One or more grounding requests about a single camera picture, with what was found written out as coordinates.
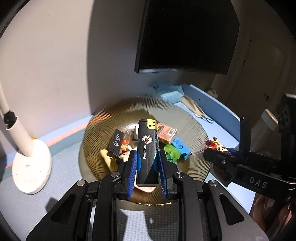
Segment green spiky toy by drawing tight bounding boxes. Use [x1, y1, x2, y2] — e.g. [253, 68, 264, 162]
[164, 144, 181, 163]

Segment black fashion lighter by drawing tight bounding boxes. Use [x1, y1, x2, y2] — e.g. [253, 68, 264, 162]
[137, 119, 159, 187]

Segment small red-dressed figurine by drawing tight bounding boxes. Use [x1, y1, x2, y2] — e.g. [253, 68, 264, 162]
[205, 137, 228, 152]

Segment yellow lighter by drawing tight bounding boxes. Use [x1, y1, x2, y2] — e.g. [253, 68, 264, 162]
[100, 150, 118, 172]

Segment red lighter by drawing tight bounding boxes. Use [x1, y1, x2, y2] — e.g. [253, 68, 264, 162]
[120, 139, 130, 152]

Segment blue lighter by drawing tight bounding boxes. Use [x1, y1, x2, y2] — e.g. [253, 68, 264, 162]
[171, 137, 192, 161]

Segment pink playing card box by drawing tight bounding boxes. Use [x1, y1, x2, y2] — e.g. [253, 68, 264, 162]
[157, 123, 178, 144]

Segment pink speckled eraser case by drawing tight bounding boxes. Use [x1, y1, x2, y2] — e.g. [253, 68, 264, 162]
[134, 184, 156, 193]

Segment long black lighter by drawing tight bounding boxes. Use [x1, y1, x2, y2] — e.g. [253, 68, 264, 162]
[107, 129, 123, 158]

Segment person's right hand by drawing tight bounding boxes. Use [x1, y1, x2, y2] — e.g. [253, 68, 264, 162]
[250, 194, 295, 241]

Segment blue textured desk mat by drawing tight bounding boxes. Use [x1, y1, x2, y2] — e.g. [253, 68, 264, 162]
[0, 129, 253, 241]

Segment amber ribbed glass plate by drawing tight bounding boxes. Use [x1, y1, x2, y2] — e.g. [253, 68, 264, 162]
[82, 97, 211, 204]

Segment small beige statuette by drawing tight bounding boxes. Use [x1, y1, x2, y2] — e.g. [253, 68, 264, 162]
[207, 88, 218, 99]

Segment beige face mask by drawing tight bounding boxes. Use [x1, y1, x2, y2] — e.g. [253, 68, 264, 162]
[181, 95, 214, 123]

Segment white desk lamp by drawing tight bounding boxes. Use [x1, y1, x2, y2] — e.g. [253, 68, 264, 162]
[1, 89, 52, 195]

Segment black monitor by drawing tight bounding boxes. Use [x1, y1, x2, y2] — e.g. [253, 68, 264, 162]
[134, 1, 240, 74]

